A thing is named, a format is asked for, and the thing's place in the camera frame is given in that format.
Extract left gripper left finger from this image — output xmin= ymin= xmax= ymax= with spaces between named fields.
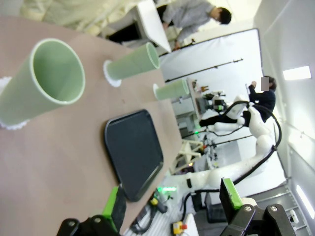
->
xmin=56 ymin=185 xmax=127 ymax=236

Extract person in grey hoodie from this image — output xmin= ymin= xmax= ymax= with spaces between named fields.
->
xmin=157 ymin=0 xmax=232 ymax=49

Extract black plastic serving tray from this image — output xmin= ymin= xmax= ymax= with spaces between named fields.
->
xmin=104 ymin=109 xmax=165 ymax=203

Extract person in navy top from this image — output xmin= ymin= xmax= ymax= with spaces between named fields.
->
xmin=199 ymin=76 xmax=277 ymax=128

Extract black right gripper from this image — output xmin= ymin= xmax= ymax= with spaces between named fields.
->
xmin=210 ymin=96 xmax=227 ymax=112

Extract black braided cable sleeve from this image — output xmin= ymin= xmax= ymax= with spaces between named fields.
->
xmin=221 ymin=102 xmax=282 ymax=185

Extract black light stand pole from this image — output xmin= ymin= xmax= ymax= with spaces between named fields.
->
xmin=164 ymin=58 xmax=244 ymax=83

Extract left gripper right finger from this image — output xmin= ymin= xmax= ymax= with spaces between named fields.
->
xmin=219 ymin=177 xmax=300 ymax=236

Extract rectangular ceiling light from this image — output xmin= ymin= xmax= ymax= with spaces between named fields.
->
xmin=295 ymin=184 xmax=313 ymax=212
xmin=282 ymin=65 xmax=312 ymax=81

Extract pale green tall cup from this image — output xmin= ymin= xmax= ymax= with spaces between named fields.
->
xmin=107 ymin=41 xmax=161 ymax=81
xmin=0 ymin=38 xmax=86 ymax=126
xmin=154 ymin=78 xmax=190 ymax=102

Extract red and yellow stop button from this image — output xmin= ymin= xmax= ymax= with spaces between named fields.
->
xmin=171 ymin=220 xmax=185 ymax=234

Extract black equipment box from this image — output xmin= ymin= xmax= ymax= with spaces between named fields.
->
xmin=204 ymin=191 xmax=228 ymax=224

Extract person in yellow shirt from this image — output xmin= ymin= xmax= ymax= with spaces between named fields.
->
xmin=19 ymin=0 xmax=140 ymax=35

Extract white wooden stool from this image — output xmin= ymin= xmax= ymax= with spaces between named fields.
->
xmin=169 ymin=140 xmax=205 ymax=175

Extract white photo backdrop screen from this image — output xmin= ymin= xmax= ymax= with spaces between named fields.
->
xmin=159 ymin=28 xmax=288 ymax=197

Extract large white table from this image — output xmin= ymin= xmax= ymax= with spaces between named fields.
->
xmin=136 ymin=0 xmax=172 ymax=54

